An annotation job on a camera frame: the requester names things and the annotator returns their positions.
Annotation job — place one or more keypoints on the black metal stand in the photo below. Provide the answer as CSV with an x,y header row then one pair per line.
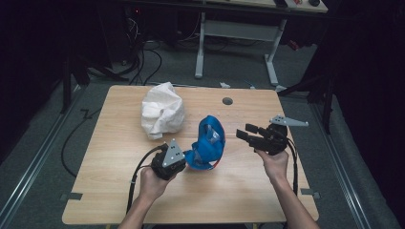
x,y
68,82
320,92

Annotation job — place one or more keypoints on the blue baseball cap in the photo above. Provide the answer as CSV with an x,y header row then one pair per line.
x,y
207,146

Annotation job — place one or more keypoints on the person's right hand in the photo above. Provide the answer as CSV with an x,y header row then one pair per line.
x,y
275,165

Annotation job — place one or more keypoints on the grey tape piece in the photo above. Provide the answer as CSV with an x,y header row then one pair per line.
x,y
72,196
310,192

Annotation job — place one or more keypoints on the black round object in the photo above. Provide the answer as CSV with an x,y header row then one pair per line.
x,y
314,2

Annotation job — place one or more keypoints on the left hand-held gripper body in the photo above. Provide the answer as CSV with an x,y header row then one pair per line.
x,y
168,162

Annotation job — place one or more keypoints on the white cloth cap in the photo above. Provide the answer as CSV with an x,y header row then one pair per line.
x,y
163,109

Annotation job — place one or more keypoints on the white-framed desk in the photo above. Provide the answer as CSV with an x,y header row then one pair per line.
x,y
237,30

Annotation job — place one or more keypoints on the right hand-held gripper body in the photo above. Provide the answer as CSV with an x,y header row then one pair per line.
x,y
273,140

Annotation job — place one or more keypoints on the person's left hand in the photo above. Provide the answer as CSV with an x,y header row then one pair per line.
x,y
153,186

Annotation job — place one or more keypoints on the small white floor object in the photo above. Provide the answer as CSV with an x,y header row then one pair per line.
x,y
224,85

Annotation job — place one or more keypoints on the metal floor rail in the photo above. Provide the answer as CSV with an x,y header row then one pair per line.
x,y
342,171
31,165

